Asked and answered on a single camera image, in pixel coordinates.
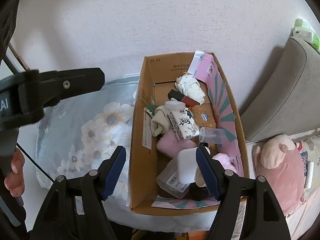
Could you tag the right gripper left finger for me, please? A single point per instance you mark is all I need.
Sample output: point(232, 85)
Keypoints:
point(73, 208)

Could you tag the pink plush pig toy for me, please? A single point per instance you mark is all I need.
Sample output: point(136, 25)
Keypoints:
point(279, 161)

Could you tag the person's left hand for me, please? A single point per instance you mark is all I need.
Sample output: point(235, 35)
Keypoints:
point(14, 181)

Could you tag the red black lipstick box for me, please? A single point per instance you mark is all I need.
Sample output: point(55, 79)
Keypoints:
point(173, 94)

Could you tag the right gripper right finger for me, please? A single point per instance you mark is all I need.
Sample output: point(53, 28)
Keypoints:
point(263, 218)

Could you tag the white rectangular case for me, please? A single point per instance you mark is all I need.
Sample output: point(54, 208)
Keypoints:
point(186, 166)

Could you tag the pink fluffy cloth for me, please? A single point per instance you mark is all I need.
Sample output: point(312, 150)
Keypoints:
point(170, 146)

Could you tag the brown plush toy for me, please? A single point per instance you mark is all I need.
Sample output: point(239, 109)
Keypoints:
point(203, 117)

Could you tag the white floral tissue pack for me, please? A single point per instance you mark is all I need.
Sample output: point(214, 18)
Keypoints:
point(183, 124)

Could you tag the green white wet wipes pack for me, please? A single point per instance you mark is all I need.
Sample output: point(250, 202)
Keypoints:
point(303, 29)

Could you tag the cardboard box with pink lining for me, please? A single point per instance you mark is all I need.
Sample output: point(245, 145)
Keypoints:
point(157, 79)

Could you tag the white dotted rolled cloth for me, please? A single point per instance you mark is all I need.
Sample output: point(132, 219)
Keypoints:
point(190, 87)

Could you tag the light blue floral bedsheet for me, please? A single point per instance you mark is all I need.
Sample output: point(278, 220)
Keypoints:
point(76, 135)

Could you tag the clear plastic measuring cup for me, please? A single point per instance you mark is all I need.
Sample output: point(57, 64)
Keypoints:
point(212, 135)

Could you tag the cream rolled sock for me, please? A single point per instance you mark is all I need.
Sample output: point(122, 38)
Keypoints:
point(160, 123)

